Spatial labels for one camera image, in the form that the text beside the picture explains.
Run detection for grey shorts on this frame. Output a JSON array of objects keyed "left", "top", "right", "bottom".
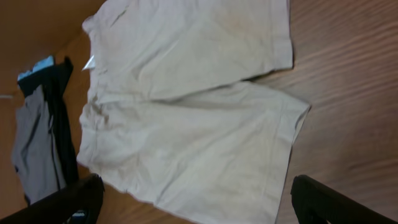
[{"left": 11, "top": 86, "right": 67, "bottom": 205}]

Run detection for beige shorts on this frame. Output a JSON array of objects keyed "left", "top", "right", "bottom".
[{"left": 77, "top": 0, "right": 309, "bottom": 223}]

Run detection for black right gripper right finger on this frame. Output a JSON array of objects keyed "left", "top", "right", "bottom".
[{"left": 290, "top": 175, "right": 397, "bottom": 224}]

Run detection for light blue garment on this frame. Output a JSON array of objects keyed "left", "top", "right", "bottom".
[{"left": 17, "top": 55, "right": 55, "bottom": 81}]

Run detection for black garment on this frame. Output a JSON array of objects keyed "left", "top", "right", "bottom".
[{"left": 17, "top": 57, "right": 79, "bottom": 187}]

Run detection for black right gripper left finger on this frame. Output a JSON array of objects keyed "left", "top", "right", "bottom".
[{"left": 1, "top": 174, "right": 104, "bottom": 224}]

